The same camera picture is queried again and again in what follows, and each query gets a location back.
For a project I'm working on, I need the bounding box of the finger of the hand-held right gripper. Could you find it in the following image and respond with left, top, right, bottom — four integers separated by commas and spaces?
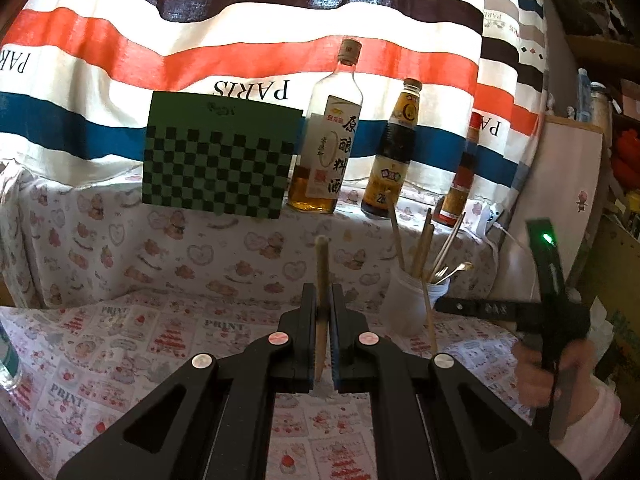
433, 295, 526, 322

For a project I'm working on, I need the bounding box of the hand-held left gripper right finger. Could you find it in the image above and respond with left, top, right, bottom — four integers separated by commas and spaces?
326, 282, 583, 480

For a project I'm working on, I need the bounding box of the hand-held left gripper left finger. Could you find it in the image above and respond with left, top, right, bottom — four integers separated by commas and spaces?
56, 282, 319, 480

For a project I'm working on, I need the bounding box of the gold spoon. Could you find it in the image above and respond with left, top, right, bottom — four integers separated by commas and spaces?
440, 261, 475, 283

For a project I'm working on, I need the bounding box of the translucent plastic cup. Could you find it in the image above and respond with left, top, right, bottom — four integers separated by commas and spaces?
382, 265, 451, 338

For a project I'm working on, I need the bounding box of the person's right forearm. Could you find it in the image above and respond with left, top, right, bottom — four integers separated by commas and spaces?
550, 385, 633, 480

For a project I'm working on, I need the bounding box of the person's right hand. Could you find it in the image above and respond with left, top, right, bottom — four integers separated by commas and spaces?
514, 336, 601, 411

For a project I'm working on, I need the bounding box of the white charger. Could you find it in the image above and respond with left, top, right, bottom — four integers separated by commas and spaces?
474, 201, 507, 235

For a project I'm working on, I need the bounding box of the red label sauce bottle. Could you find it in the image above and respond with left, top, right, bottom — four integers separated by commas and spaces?
434, 112, 481, 227

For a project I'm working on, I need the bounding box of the cream cartoon panel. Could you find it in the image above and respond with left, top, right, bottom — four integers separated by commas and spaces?
492, 114, 608, 306

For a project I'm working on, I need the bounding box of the dark soy sauce bottle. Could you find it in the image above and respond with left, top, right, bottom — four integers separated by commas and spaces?
360, 78, 423, 219

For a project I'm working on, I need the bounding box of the strawberry printed tablecloth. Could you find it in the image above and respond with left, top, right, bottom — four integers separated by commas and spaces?
0, 287, 551, 480

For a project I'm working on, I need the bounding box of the bear heart printed cloth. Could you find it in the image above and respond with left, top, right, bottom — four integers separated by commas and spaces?
0, 160, 501, 311

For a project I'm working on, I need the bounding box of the clear cooking wine bottle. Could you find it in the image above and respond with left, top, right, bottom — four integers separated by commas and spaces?
286, 38, 364, 215

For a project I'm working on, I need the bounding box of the green checkered box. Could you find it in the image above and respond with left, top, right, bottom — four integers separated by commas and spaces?
141, 91, 304, 220

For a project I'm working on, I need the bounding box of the cluttered storage shelf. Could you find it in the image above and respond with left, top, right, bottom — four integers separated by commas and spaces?
547, 0, 640, 381

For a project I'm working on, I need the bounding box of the clear bottle green label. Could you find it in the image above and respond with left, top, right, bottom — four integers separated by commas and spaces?
0, 317, 25, 393

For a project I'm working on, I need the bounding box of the striped hanging cloth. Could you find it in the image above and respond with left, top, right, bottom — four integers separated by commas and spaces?
0, 0, 551, 206

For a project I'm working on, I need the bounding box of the white charger cable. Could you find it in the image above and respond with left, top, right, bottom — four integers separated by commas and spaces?
497, 225, 543, 306

